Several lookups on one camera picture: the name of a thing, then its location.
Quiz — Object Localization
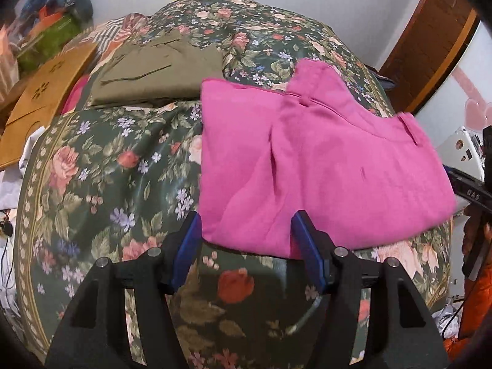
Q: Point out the olive green folded pants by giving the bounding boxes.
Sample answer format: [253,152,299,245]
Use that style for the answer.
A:
[91,29,223,106]

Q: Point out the orange sleeve forearm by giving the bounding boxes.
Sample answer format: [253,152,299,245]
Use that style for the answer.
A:
[444,263,491,361]

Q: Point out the pink pants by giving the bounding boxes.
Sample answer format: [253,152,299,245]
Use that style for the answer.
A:
[198,59,456,258]

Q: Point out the pile of clothes on basket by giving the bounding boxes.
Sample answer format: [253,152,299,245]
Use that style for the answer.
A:
[18,0,93,24]

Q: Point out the brown wooden door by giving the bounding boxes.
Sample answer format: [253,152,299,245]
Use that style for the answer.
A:
[379,0,479,113]

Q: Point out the wooden lap desk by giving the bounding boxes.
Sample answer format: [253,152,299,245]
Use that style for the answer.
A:
[0,42,97,169]

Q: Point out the striped patchwork blanket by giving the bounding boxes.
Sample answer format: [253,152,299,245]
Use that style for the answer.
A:
[62,13,149,62]

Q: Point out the white refrigerator with stickers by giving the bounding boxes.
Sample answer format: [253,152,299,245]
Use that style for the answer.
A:
[437,127,485,181]

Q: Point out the right hand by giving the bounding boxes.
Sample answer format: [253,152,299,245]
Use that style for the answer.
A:
[462,204,491,282]

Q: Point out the green storage basket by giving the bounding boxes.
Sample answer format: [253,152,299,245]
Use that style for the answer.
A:
[17,14,81,73]

